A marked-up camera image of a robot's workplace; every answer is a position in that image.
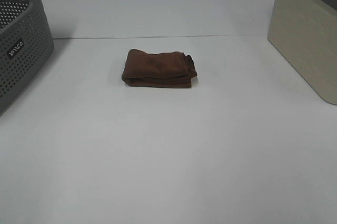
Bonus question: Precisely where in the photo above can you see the brown towel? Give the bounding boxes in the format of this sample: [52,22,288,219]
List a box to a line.
[122,49,197,88]

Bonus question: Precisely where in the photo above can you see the beige storage bin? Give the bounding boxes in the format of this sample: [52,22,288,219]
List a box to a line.
[267,0,336,105]

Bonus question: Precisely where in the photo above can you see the grey perforated laundry basket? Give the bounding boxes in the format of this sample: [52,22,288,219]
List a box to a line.
[1,0,54,112]

